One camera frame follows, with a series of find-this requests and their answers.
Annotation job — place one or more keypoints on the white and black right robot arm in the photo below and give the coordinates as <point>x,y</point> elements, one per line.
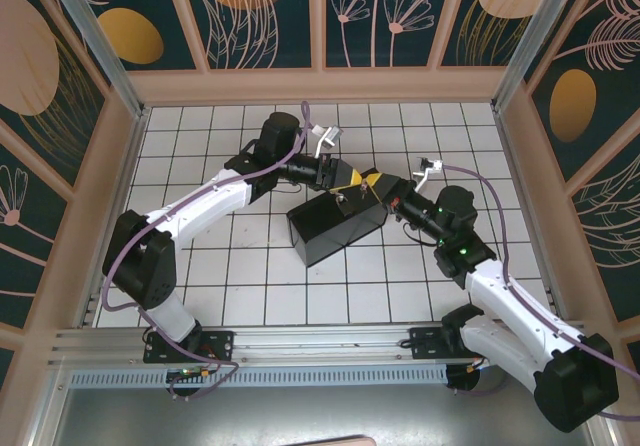
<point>515,306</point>

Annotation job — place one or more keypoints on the pink flat object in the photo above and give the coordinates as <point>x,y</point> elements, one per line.
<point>345,441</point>

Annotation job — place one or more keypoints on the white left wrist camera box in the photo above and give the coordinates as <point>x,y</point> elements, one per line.
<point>327,138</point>

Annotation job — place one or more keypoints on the aluminium mounting rail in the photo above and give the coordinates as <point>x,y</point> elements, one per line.
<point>320,338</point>

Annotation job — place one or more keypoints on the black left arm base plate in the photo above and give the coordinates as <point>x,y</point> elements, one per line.
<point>220,343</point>

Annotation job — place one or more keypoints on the black box with starry-night lid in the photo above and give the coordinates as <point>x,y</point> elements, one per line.
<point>330,231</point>

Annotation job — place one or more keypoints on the grey metal sheet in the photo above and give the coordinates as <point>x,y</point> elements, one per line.
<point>320,411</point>

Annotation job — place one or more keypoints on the small silver padlock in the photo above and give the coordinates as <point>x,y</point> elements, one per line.
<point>341,199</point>

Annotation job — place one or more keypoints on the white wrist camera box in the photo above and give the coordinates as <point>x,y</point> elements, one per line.
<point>427,168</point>
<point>327,138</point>

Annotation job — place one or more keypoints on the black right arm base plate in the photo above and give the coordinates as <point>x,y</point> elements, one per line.
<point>425,343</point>

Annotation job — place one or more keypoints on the aluminium frame post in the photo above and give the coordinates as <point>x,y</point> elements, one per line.
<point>530,41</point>
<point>97,41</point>

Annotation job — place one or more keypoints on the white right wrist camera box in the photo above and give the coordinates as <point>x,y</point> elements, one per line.
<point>427,168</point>

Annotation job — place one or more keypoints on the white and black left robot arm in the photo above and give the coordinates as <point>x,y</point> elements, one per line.
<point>200,211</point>

